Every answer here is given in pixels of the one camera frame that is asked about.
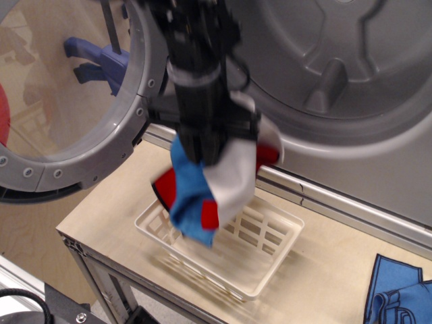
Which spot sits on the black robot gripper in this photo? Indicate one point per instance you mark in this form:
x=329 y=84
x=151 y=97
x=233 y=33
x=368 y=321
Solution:
x=204 y=119

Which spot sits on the grey white cloth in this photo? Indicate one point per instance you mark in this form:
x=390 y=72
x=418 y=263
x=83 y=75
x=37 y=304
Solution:
x=232 y=180

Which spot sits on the blue cloth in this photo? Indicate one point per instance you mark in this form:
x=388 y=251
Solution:
x=191 y=191
x=397 y=293

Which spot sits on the red cloth with black trim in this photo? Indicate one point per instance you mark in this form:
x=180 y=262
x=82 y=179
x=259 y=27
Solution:
x=164 y=186

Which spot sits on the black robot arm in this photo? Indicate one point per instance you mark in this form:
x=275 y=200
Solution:
x=200 y=36

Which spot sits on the grey round machine door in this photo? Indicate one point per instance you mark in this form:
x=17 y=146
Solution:
x=65 y=136

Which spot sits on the white plastic laundry basket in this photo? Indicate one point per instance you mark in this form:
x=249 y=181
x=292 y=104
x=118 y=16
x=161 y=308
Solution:
x=245 y=253

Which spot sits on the grey washing machine drum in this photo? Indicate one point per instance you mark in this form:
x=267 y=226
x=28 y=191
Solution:
x=348 y=83

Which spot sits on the red round object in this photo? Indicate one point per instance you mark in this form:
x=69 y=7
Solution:
x=5 y=118

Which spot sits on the blue cloth on table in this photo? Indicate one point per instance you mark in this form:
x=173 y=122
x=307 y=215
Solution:
x=397 y=293

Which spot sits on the blue clamp handle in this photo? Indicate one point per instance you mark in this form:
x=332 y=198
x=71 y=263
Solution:
x=104 y=64

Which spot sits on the aluminium table frame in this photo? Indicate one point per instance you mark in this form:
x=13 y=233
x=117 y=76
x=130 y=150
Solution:
x=114 y=285

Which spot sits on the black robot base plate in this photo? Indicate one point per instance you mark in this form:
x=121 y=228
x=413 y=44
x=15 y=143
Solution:
x=34 y=304

